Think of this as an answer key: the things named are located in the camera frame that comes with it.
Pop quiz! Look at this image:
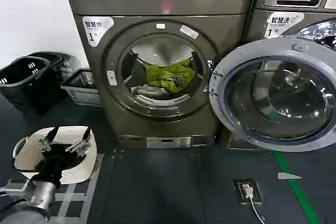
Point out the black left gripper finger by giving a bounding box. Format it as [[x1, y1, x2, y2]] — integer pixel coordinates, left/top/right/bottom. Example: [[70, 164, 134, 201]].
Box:
[[40, 126, 60, 154], [65, 127, 92, 157]]

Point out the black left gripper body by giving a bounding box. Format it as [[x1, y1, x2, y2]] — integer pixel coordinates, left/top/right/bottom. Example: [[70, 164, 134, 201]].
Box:
[[31, 143, 82, 187]]

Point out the white woven plastic laundry basket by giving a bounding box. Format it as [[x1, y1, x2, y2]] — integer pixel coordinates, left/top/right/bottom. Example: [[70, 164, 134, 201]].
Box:
[[12, 125, 99, 186]]

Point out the grey plastic laundry basket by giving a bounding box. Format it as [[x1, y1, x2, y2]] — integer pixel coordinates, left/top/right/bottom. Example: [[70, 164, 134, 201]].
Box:
[[60, 68, 102, 108]]

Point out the black plastic laundry basket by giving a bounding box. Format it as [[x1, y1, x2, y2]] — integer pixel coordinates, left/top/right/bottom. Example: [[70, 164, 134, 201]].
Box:
[[27, 51, 82, 89], [0, 56, 62, 116]]

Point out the white garment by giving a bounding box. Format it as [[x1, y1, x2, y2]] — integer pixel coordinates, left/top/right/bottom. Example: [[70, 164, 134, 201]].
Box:
[[130, 83, 169, 97]]

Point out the green garment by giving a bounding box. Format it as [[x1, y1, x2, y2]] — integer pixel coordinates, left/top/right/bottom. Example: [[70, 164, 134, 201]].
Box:
[[142, 58, 198, 94]]

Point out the steel floor socket box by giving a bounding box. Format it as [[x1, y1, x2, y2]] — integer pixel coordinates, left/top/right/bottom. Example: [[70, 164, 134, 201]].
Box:
[[233, 178, 264, 204]]

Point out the white charger plug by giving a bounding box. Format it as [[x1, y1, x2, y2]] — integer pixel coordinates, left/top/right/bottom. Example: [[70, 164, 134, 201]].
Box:
[[241, 184, 254, 199]]

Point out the round glass dryer door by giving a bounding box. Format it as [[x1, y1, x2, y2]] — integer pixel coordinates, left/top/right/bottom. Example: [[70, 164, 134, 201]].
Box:
[[208, 40, 336, 153]]

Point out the white floor tape piece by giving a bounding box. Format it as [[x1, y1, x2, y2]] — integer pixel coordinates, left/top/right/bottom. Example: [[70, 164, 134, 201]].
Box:
[[277, 172, 303, 180]]

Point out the green floor tape strip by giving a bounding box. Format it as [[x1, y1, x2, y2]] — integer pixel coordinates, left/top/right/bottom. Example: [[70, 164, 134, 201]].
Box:
[[270, 150, 321, 224]]

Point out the white charger cable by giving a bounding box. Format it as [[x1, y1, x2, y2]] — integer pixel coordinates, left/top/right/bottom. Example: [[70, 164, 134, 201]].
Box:
[[247, 196, 266, 224]]

